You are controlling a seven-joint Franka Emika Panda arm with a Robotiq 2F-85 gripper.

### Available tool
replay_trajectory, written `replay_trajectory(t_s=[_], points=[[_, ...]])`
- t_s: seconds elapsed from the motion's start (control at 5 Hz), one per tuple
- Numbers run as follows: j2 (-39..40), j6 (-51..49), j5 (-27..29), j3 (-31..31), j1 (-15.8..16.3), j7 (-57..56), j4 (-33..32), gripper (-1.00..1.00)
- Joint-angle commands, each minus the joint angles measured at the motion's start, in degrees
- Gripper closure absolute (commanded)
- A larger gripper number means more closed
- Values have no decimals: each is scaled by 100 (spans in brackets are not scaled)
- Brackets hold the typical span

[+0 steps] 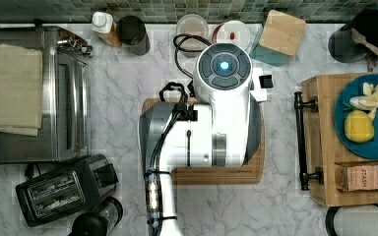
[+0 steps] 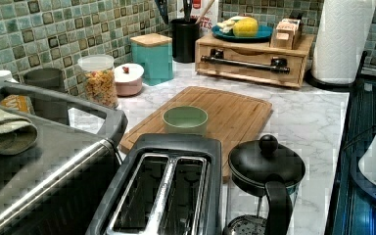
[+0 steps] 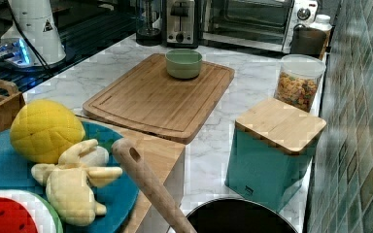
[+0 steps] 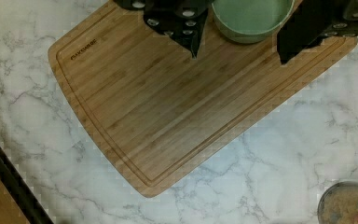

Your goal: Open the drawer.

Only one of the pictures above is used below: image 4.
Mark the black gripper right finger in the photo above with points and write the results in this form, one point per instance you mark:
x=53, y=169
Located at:
x=313, y=22

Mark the clear cereal jar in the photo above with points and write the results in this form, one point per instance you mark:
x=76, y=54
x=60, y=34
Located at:
x=339, y=204

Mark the green ceramic bowl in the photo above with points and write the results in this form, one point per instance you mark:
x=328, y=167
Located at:
x=250, y=21

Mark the wooden drawer cabinet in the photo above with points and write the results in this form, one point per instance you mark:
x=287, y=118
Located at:
x=18, y=205

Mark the bamboo cutting board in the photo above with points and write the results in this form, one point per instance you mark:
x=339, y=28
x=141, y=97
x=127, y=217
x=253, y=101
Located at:
x=155, y=111

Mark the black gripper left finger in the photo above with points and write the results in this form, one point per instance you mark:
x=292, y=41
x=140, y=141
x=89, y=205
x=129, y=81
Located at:
x=181, y=20

